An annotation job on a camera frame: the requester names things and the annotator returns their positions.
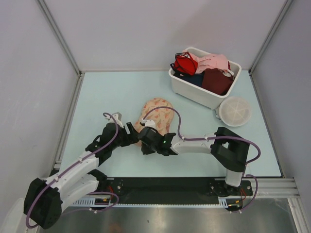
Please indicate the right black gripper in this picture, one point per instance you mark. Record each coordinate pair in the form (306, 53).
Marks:
(145, 151)

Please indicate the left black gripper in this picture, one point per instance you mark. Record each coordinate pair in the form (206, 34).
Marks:
(129, 138)

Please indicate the peach floral mesh laundry bag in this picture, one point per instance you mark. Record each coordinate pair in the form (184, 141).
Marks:
(162, 117)

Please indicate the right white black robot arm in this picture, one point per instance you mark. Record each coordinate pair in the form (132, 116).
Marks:
(229, 149)

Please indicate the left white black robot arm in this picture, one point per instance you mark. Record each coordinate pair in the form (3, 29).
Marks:
(48, 198)

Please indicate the round white mesh laundry bag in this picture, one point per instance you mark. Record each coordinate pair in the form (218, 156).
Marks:
(234, 111)

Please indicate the pink bra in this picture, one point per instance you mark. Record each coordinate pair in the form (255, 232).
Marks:
(211, 61)

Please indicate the navy blue garment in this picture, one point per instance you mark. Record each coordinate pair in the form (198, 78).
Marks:
(196, 79)

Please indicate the maroon garment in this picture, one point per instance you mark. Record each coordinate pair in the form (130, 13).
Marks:
(216, 82)

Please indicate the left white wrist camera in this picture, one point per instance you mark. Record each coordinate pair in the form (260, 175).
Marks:
(117, 118)

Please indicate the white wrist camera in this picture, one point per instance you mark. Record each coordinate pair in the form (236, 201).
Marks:
(148, 123)
(117, 118)

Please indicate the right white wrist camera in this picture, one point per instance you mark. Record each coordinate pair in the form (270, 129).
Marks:
(148, 123)

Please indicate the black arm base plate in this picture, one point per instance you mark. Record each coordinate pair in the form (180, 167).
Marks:
(174, 190)

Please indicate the left vertical aluminium post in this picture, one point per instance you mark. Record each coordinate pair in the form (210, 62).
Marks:
(59, 36)

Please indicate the vertical aluminium post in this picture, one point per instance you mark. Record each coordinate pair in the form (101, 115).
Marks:
(59, 36)
(272, 32)

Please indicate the aluminium frame rail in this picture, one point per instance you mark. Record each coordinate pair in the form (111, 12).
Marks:
(274, 207)

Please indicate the right vertical aluminium post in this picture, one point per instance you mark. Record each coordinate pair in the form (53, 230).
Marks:
(272, 32)

